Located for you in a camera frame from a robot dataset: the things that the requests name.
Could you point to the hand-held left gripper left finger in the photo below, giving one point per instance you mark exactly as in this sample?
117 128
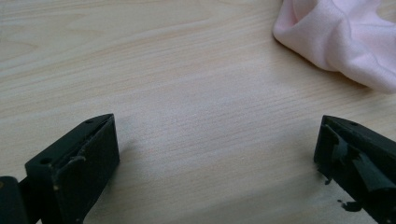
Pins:
84 161

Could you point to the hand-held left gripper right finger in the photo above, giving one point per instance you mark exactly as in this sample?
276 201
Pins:
358 158

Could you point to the pink sock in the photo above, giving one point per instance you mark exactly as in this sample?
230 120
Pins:
342 37

